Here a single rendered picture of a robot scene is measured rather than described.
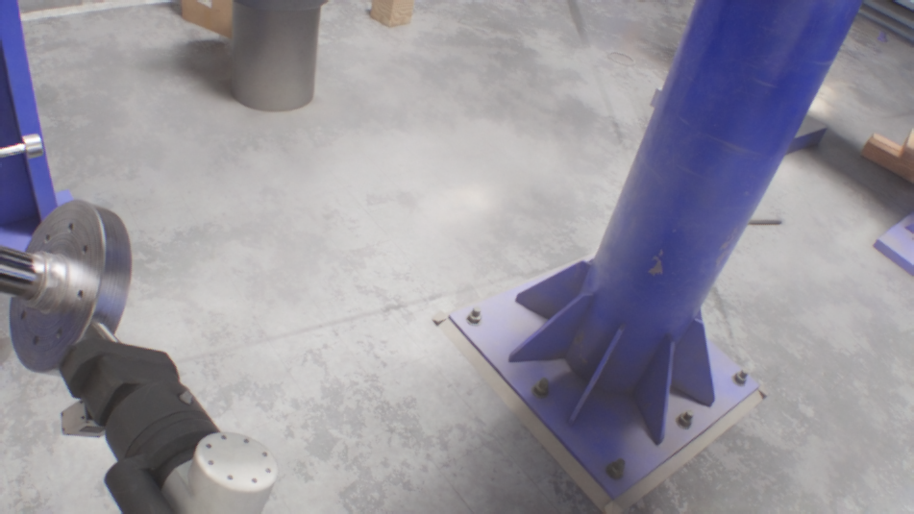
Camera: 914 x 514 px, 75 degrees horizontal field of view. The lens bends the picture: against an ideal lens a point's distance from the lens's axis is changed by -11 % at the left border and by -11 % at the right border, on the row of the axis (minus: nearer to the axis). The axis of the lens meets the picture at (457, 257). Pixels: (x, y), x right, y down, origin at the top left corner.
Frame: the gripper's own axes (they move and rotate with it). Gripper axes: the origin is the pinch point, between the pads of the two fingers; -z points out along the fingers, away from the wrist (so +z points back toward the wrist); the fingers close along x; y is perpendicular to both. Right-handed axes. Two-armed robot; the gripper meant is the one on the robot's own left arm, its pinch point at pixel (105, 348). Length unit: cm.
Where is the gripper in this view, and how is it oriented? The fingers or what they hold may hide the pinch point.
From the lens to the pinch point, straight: 71.7
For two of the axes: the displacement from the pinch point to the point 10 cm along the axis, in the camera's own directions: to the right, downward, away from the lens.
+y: -5.6, 8.2, 0.5
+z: 6.9, 5.0, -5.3
